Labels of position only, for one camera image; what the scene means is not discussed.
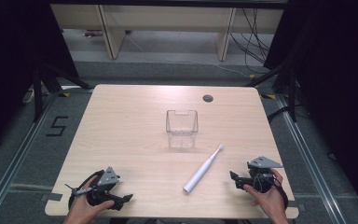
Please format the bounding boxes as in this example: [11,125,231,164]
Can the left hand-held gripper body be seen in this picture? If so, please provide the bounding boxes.
[64,166,121,208]

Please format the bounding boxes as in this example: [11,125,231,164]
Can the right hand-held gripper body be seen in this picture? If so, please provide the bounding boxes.
[245,156,283,194]

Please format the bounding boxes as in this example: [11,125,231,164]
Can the white electric toothbrush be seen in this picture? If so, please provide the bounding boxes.
[183,144,225,194]

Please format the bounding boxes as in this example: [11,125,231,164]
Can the clear plastic container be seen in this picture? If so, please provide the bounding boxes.
[165,109,200,149]

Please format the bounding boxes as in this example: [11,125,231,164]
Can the person's left hand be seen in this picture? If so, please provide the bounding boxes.
[63,175,116,224]

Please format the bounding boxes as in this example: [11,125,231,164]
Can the person's right hand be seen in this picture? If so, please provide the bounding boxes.
[243,169,288,224]

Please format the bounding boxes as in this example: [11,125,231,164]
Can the grey tape strip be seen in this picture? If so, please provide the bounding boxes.
[288,203,308,213]
[40,192,63,203]

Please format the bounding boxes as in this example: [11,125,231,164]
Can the black metal stand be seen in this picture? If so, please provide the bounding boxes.
[244,60,300,123]
[32,60,93,123]

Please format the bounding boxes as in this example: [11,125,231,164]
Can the black curtain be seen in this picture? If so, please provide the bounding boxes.
[0,0,79,157]
[263,0,358,218]

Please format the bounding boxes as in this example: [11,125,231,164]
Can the small dark floor object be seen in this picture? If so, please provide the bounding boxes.
[83,29,104,39]

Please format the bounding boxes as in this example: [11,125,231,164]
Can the light wooden desk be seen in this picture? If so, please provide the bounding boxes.
[49,3,285,62]

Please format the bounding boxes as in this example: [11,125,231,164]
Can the black gripper strap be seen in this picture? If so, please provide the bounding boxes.
[272,183,290,217]
[67,169,105,210]

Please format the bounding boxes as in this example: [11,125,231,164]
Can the metal floor rail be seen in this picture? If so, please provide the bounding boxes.
[274,93,347,224]
[0,92,61,224]

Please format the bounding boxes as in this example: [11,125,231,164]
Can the black floor cable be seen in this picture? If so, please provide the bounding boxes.
[266,105,291,123]

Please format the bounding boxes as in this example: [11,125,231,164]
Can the white coiled cord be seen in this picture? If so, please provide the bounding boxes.
[21,88,35,105]

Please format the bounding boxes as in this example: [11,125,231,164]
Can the black hanging cables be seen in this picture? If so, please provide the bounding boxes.
[228,8,272,75]

